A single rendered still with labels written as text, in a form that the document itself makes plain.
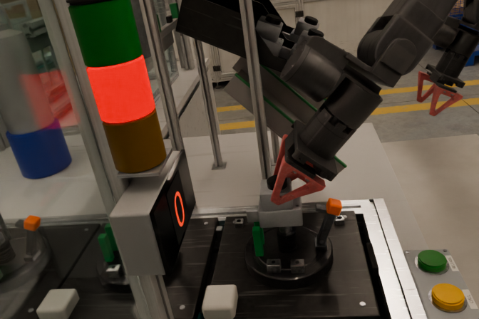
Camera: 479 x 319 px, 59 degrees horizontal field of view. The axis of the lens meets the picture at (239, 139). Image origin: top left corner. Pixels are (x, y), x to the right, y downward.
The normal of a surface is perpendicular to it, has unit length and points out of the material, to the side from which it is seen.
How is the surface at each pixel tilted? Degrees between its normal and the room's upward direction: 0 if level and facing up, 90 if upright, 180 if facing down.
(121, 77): 90
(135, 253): 90
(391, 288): 0
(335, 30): 90
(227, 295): 0
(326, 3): 90
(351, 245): 0
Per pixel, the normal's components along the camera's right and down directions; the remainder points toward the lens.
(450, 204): -0.14, -0.90
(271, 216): -0.10, 0.43
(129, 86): 0.54, 0.29
